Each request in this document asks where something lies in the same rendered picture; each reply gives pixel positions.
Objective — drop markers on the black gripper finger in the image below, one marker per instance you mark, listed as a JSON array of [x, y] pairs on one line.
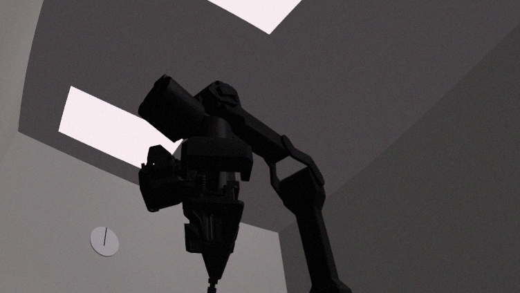
[[192, 233], [217, 222]]

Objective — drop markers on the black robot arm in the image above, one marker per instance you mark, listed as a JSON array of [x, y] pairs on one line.
[[216, 112]]

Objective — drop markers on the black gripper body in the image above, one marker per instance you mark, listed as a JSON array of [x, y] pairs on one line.
[[215, 161]]

